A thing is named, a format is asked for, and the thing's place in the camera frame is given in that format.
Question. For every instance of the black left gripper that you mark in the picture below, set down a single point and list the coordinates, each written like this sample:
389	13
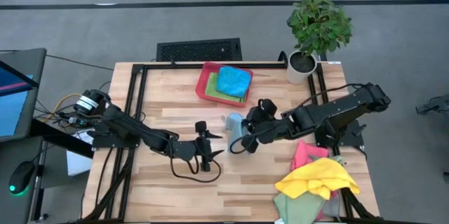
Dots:
189	150

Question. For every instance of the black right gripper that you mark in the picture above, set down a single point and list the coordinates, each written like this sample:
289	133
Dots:
263	125

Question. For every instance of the light blue microfiber towel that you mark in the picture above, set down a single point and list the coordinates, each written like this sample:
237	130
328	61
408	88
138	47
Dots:
235	129

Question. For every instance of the bright blue microfiber towel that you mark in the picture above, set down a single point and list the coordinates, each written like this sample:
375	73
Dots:
233	81

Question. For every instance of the bright green microfiber towel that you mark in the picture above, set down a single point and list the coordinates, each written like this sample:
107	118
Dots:
212	88

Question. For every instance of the red plastic tray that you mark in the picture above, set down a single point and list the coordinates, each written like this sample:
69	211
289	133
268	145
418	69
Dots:
200	88

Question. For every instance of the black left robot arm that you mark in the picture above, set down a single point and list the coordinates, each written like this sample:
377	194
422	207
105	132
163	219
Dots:
133	131

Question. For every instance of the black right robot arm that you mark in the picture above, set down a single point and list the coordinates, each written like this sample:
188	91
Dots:
336	108

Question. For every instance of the pink microfiber towel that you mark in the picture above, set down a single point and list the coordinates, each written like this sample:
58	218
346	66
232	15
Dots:
303	153

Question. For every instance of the yellow microfiber towel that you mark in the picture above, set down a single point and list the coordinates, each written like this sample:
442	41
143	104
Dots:
315	178

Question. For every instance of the sage green microfiber towel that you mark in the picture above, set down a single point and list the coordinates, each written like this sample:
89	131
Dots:
298	210

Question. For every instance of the black mesh computer case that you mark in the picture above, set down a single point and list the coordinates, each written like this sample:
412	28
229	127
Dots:
200	50

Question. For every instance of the green leafy plant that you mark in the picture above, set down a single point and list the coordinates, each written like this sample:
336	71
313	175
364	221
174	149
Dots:
319	24

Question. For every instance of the white box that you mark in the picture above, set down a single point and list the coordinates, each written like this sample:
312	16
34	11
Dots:
79	164

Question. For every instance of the black computer mouse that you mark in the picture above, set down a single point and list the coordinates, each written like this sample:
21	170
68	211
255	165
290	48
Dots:
22	176

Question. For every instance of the grey monitor with blue screen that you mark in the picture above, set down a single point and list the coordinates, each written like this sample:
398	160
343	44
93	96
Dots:
14	111

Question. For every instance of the dark grey side desk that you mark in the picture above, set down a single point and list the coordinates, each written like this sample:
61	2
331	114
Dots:
10	150

